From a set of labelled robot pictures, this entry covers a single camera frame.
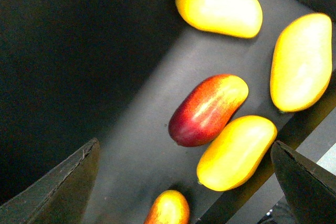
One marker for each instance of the yellow mango lower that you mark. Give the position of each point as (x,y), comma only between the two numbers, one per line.
(233,157)

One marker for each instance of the small red yellow mango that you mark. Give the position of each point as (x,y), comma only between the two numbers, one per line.
(169,207)

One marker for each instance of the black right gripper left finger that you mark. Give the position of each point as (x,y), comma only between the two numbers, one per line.
(60,196)

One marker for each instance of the yellow mango top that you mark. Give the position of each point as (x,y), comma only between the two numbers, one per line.
(238,18)

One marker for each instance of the yellow mango right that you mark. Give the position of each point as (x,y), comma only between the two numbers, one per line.
(302,63)

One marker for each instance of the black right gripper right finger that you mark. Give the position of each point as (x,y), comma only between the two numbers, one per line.
(309,189)

